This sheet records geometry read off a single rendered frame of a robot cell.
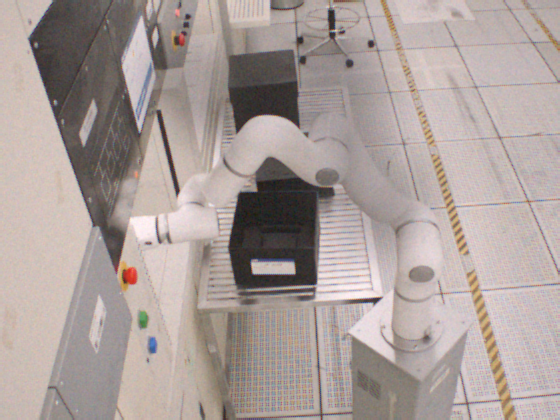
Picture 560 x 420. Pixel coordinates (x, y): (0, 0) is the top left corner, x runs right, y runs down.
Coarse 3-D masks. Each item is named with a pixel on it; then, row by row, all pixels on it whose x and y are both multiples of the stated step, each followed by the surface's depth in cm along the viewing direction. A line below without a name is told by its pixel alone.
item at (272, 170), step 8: (264, 160) 249; (272, 160) 248; (264, 168) 245; (272, 168) 245; (280, 168) 244; (288, 168) 244; (256, 176) 242; (264, 176) 242; (272, 176) 241; (280, 176) 241; (288, 176) 240; (296, 176) 240; (256, 184) 242; (264, 184) 241; (272, 184) 241; (280, 184) 241; (288, 184) 241; (296, 184) 241; (304, 184) 242; (312, 184) 242; (320, 192) 244; (328, 192) 245
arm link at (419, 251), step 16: (416, 224) 169; (400, 240) 169; (416, 240) 165; (432, 240) 165; (400, 256) 166; (416, 256) 162; (432, 256) 162; (400, 272) 166; (416, 272) 163; (432, 272) 163; (400, 288) 179; (416, 288) 175; (432, 288) 179
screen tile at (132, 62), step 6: (132, 60) 157; (126, 66) 152; (132, 66) 157; (138, 66) 163; (126, 72) 151; (138, 72) 163; (138, 78) 162; (138, 84) 162; (132, 90) 156; (138, 90) 162; (132, 96) 156
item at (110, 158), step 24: (24, 0) 95; (48, 0) 105; (24, 24) 95; (120, 96) 145; (120, 120) 144; (144, 120) 166; (96, 144) 126; (120, 144) 143; (96, 168) 125; (120, 168) 142; (96, 192) 124; (192, 360) 205
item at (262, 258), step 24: (240, 192) 225; (264, 192) 224; (288, 192) 223; (312, 192) 222; (240, 216) 226; (264, 216) 231; (288, 216) 230; (312, 216) 229; (240, 240) 226; (264, 240) 230; (288, 240) 228; (312, 240) 227; (240, 264) 209; (264, 264) 208; (288, 264) 207; (312, 264) 206
